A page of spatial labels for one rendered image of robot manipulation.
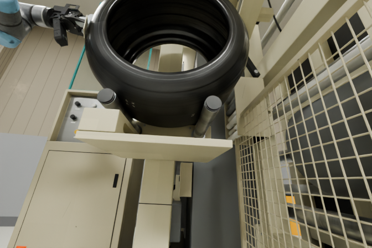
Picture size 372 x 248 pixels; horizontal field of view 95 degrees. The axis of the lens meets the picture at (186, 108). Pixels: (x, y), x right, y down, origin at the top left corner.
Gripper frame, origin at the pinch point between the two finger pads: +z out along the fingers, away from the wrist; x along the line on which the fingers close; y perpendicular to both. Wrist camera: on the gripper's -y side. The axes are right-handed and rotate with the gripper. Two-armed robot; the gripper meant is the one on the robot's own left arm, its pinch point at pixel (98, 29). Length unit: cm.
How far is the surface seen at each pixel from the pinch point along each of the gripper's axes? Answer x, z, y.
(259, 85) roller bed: 19, 72, 0
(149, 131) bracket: 23.5, 24.0, -30.7
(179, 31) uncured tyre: 14.3, 28.6, 20.5
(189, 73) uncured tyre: -11.9, 37.9, -21.6
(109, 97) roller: -11.0, 18.9, -31.9
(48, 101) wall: 249, -219, 47
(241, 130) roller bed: 19, 63, -25
